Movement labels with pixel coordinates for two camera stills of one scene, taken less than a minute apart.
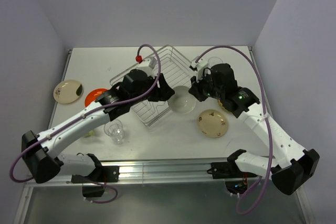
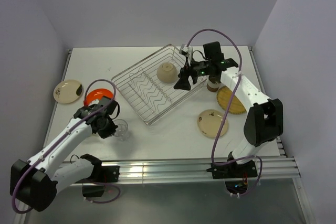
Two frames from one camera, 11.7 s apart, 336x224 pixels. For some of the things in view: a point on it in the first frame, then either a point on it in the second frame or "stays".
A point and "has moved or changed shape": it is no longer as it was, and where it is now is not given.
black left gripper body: x=150 y=84 to x=108 y=128
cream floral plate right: x=212 y=123 stays
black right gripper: x=195 y=89 to x=183 y=83
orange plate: x=92 y=95 stays
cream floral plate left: x=68 y=91 stays
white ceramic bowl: x=182 y=102 to x=166 y=73
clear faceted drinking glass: x=114 y=129 has moved or changed shape
